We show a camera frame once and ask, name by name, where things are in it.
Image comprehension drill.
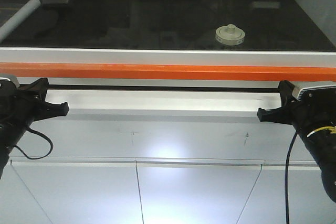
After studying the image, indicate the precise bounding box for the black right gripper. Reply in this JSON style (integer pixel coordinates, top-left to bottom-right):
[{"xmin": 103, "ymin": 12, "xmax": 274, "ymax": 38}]
[{"xmin": 257, "ymin": 80, "xmax": 309, "ymax": 130}]

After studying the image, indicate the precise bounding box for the white cabinet base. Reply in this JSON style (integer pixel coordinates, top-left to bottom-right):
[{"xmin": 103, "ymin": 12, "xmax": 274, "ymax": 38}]
[{"xmin": 0, "ymin": 88, "xmax": 336, "ymax": 224}]

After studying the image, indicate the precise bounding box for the glass jar with beige lid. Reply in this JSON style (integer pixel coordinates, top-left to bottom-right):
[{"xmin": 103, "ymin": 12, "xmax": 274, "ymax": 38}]
[{"xmin": 215, "ymin": 24, "xmax": 245, "ymax": 47}]

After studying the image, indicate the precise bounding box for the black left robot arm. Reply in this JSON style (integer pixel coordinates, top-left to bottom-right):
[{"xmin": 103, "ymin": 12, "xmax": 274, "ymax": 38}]
[{"xmin": 1, "ymin": 77, "xmax": 69, "ymax": 172}]

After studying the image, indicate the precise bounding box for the black left camera cable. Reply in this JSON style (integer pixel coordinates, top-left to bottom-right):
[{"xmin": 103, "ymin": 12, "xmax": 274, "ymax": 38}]
[{"xmin": 10, "ymin": 126, "xmax": 54, "ymax": 161}]

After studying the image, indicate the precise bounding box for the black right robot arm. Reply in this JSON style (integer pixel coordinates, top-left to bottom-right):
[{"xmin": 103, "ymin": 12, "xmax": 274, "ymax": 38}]
[{"xmin": 257, "ymin": 80, "xmax": 335, "ymax": 201}]

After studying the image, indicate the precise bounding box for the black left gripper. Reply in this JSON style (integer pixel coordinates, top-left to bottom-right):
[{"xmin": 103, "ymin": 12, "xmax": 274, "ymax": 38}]
[{"xmin": 5, "ymin": 78, "xmax": 69, "ymax": 130}]

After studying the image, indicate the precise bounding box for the black right camera cable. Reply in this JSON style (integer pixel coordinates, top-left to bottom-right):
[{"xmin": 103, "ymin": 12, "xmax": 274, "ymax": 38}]
[{"xmin": 284, "ymin": 129, "xmax": 299, "ymax": 224}]

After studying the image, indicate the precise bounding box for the black camera cable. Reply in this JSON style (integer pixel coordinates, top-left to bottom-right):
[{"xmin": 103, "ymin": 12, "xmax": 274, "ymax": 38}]
[
  {"xmin": 10, "ymin": 126, "xmax": 54, "ymax": 161},
  {"xmin": 284, "ymin": 129, "xmax": 299, "ymax": 224}
]

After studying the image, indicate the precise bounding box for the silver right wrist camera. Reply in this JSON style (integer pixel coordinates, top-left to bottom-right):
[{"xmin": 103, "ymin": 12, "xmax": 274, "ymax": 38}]
[{"xmin": 292, "ymin": 81, "xmax": 335, "ymax": 101}]

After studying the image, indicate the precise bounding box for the orange sash bar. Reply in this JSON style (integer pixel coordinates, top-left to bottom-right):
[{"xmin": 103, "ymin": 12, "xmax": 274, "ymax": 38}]
[{"xmin": 1, "ymin": 62, "xmax": 335, "ymax": 81}]

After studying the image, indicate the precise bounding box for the grey plastic tube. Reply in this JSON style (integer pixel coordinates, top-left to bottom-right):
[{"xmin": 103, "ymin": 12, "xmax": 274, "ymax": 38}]
[{"xmin": 1, "ymin": 0, "xmax": 41, "ymax": 42}]

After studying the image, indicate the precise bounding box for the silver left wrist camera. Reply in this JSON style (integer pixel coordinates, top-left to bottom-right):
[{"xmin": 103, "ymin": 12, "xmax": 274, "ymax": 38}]
[{"xmin": 0, "ymin": 74, "xmax": 20, "ymax": 88}]

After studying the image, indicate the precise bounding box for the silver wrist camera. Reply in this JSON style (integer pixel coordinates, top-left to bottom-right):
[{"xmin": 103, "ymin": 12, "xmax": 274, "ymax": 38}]
[
  {"xmin": 0, "ymin": 74, "xmax": 20, "ymax": 88},
  {"xmin": 292, "ymin": 81, "xmax": 335, "ymax": 101}
]

